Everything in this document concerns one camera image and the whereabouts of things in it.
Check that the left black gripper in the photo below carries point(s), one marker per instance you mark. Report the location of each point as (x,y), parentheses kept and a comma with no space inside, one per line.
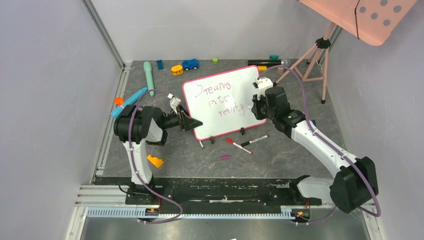
(187,123)

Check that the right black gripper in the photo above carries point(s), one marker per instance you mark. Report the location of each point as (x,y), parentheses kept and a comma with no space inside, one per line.
(258,108)

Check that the pink framed whiteboard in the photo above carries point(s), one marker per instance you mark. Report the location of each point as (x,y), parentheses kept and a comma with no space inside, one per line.
(220,102)

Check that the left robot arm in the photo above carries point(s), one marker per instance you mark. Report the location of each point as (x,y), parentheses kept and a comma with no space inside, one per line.
(137,127)

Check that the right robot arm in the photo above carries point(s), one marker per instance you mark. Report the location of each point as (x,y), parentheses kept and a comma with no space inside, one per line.
(354,182)

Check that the green whiteboard marker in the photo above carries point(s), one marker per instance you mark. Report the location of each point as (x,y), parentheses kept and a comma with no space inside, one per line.
(201,144)

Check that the red whiteboard marker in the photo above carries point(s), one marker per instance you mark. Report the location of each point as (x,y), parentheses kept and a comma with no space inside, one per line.
(238,145)

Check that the black rainbow marker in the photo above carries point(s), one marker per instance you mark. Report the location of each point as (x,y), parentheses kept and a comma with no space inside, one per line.
(254,140)

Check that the yellow block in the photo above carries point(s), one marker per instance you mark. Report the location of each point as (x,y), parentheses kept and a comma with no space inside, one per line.
(262,68)

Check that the orange wedge block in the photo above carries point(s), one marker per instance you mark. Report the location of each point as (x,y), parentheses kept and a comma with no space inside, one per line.
(155,161)

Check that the yellow oval toy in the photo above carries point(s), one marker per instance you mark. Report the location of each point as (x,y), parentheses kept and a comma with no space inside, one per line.
(177,69)

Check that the blue toy car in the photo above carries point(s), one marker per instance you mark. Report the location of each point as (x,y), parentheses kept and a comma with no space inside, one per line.
(190,64)

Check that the blue toy crayon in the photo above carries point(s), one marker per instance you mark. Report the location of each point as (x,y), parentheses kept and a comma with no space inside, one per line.
(130,101)

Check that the green cube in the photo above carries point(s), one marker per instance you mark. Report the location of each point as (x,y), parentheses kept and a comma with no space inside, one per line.
(215,61)

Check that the dark blue block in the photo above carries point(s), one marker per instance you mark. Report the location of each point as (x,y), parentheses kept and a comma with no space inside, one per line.
(160,64)

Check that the pink tripod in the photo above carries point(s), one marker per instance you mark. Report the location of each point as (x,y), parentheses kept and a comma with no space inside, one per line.
(321,47)

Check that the mint green toy stick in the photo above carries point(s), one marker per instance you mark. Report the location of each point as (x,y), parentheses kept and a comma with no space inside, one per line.
(147,67)

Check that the orange small toy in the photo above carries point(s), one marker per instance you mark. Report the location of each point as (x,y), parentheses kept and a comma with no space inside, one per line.
(118,101)

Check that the pink perforated panel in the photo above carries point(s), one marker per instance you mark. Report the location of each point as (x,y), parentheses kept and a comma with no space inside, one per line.
(371,21)

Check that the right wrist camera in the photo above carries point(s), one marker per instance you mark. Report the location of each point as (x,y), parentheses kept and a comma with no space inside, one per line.
(262,84)

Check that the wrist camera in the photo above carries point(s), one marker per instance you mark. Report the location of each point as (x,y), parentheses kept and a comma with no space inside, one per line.
(174,102)
(262,84)

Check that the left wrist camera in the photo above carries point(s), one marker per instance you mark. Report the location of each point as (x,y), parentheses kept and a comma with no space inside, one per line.
(174,102)

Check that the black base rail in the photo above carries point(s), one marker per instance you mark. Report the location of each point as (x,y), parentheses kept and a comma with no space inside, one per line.
(210,196)

